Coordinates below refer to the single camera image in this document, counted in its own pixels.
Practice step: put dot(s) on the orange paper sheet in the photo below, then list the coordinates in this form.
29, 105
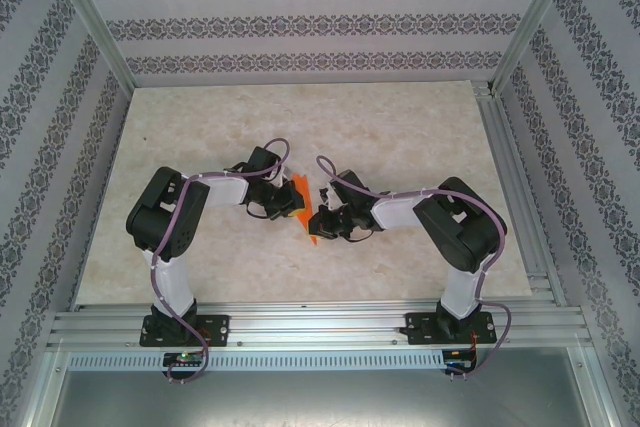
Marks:
304, 187

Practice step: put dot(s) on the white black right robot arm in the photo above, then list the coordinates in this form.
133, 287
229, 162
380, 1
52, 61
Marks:
395, 209

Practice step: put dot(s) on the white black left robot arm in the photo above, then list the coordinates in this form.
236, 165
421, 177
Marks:
225, 192

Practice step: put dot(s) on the grey metal sheet panel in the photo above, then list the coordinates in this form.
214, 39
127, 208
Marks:
320, 402

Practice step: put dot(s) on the long aluminium mounting rail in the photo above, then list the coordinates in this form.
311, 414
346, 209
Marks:
310, 322

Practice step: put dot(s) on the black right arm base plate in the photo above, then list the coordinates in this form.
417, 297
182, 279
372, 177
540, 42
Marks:
420, 329

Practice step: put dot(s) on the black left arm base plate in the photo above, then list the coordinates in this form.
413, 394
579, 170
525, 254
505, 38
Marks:
217, 329

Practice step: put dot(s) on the aluminium side rail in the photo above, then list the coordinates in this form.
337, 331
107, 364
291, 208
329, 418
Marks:
515, 187

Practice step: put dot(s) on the aluminium frame post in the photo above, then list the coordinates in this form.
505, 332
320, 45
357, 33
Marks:
95, 22
535, 12

